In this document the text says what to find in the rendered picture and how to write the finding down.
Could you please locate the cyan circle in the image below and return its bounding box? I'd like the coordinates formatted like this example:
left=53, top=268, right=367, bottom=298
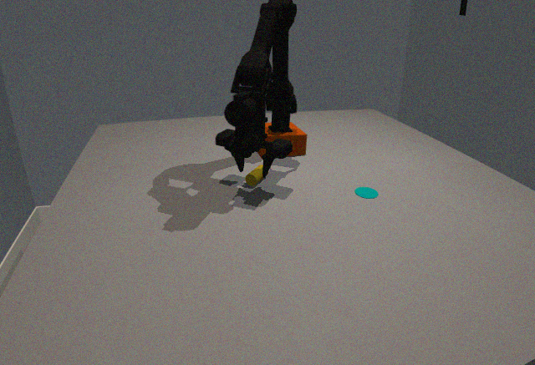
left=355, top=187, right=379, bottom=199

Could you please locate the yellow cylinder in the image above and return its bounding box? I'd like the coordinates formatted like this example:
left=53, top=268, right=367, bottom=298
left=245, top=165, right=263, bottom=186

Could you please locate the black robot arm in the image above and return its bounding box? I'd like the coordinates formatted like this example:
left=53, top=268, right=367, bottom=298
left=225, top=0, right=298, bottom=158

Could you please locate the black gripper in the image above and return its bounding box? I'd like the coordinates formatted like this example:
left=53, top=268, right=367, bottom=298
left=216, top=116, right=293, bottom=178

